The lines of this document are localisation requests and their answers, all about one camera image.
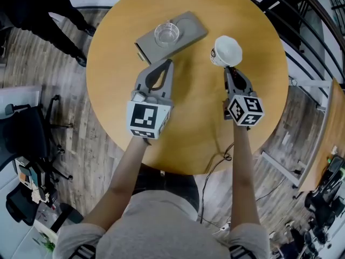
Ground grey rectangular tray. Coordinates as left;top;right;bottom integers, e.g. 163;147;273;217
134;10;209;64

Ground round wooden table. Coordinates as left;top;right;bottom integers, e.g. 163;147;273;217
86;0;289;175

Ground black electronic equipment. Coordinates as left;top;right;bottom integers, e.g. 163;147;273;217
322;155;345;191

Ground beige crumpled cloth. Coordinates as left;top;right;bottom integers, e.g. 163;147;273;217
31;187;51;203

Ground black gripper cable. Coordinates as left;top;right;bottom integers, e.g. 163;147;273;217
198;141;235;223

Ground clear glass cup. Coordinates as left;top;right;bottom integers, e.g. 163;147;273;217
154;20;181;48

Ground round white table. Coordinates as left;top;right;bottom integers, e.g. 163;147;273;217
32;220;59;259

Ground green plant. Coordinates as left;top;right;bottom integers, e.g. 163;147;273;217
40;233;56;253

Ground small white green object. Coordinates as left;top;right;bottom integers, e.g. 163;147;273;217
327;146;339;164

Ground white cup with beaded handle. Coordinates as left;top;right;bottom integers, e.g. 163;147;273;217
209;35;243;79

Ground black metal railing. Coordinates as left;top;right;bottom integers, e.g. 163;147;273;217
58;0;345;97

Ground black office chair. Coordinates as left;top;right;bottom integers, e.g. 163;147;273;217
304;190;345;226
0;94;73;185

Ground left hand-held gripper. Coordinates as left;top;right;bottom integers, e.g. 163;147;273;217
126;59;174;140

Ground black floor cable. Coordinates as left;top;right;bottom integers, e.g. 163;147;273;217
254;178;286;202

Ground person's grey shirt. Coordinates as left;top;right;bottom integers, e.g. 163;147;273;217
53;190;270;259

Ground person's right forearm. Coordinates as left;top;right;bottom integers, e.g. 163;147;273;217
229;125;262;233

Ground white desk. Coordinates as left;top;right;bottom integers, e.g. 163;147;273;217
0;85;43;110

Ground person's left forearm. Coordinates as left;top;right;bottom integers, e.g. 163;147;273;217
82;138;149;230

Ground black shoulder strap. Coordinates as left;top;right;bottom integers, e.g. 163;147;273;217
229;244;256;259
72;243;96;259

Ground white storage box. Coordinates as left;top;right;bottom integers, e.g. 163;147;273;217
17;165;33;186

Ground rectangular wooden desk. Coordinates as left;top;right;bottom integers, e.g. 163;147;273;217
261;77;345;193

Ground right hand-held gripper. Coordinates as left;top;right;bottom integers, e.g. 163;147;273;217
222;67;265;126

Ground person's dark trousers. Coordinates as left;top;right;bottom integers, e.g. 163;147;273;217
133;163;200;213

